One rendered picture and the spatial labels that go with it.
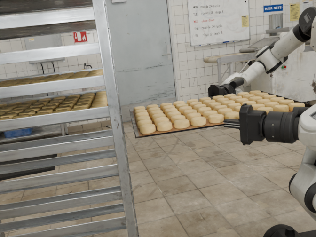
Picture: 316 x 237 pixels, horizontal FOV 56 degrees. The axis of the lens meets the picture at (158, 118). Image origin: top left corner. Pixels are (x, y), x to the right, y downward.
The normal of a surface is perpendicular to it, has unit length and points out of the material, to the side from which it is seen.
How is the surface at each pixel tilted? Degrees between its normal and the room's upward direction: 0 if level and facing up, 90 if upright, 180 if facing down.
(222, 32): 90
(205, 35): 90
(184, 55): 90
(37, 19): 90
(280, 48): 105
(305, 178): 58
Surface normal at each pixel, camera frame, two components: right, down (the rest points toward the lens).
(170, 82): 0.25, 0.21
